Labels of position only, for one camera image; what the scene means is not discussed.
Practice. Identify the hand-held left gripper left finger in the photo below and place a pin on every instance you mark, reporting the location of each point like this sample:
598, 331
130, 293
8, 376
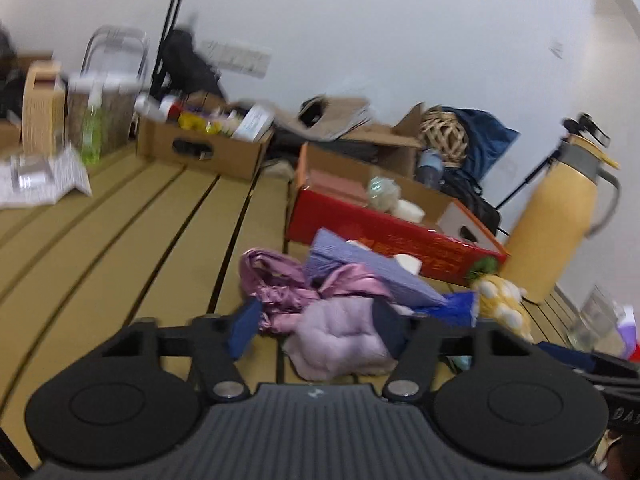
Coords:
245, 330

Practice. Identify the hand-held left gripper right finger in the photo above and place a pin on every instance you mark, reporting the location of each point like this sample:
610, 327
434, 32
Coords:
387, 329

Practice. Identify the lavender fluffy cloth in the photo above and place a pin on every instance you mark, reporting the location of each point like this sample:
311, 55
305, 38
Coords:
340, 335

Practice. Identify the pink satin cloth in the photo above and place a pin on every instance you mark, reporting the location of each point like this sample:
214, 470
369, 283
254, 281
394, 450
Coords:
280, 280

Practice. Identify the purple towel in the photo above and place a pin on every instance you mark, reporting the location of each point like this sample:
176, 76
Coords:
360, 266

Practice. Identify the blue tissue pack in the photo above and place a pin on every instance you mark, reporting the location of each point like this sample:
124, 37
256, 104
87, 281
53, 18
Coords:
457, 307

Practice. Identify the red cardboard box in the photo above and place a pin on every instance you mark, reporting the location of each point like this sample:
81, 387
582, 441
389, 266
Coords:
400, 245

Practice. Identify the yellow white plush toy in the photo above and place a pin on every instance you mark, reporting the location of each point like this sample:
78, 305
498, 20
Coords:
497, 302

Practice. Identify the white triangular box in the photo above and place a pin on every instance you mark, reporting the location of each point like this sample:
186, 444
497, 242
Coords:
411, 210

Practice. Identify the purple pink packet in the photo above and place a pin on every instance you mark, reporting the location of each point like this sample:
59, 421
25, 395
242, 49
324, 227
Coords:
629, 335

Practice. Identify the clear glass cup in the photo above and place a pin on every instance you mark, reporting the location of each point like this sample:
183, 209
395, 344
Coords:
595, 320

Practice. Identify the pale green ball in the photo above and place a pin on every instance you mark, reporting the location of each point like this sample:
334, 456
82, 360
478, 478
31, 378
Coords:
383, 191

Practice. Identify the beige cloth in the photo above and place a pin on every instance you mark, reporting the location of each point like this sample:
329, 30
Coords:
279, 167

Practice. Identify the blue water bottle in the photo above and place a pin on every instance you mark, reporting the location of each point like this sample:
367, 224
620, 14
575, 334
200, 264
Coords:
430, 167

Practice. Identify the open brown cardboard box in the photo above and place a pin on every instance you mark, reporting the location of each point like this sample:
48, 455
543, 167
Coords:
395, 152

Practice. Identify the yellow thermos bottle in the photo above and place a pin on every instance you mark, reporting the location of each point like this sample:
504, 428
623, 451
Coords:
550, 220

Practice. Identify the wicker ball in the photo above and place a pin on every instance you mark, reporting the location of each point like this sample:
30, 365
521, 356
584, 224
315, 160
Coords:
445, 135

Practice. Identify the black tripod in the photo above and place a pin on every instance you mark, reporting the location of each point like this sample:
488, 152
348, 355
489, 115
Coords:
525, 180

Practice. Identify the white flat box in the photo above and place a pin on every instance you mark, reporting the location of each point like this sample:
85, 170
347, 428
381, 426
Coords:
252, 122

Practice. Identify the blue fabric bag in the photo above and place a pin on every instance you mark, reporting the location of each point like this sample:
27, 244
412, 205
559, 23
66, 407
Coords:
487, 145

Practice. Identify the printed paper sheets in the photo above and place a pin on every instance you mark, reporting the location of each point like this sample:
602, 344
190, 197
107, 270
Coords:
55, 180

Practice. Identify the green spray bottle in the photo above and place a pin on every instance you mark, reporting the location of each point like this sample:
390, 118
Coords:
92, 135

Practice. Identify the black bag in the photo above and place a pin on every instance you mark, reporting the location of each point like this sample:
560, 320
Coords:
190, 65

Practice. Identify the kraft paper box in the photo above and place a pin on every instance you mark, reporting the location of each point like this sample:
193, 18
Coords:
42, 110

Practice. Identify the clear plastic stool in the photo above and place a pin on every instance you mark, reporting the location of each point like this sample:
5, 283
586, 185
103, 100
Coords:
117, 40

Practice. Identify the black backpack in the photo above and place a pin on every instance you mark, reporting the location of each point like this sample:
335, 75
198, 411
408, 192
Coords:
10, 85

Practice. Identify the white wall power strip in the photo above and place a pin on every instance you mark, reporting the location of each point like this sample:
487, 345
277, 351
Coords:
240, 60

